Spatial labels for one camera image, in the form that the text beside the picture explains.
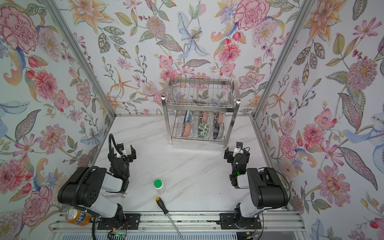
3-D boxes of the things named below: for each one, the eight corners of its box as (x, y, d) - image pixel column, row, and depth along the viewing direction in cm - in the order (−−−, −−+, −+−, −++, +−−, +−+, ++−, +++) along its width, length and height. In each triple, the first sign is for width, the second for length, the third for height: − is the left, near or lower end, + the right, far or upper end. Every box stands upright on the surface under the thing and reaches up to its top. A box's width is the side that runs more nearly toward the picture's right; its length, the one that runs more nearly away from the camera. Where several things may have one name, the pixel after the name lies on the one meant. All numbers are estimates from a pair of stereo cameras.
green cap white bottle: (156, 194, 85) (152, 187, 76) (157, 186, 87) (154, 179, 79) (164, 194, 85) (162, 187, 76) (165, 186, 87) (163, 179, 79)
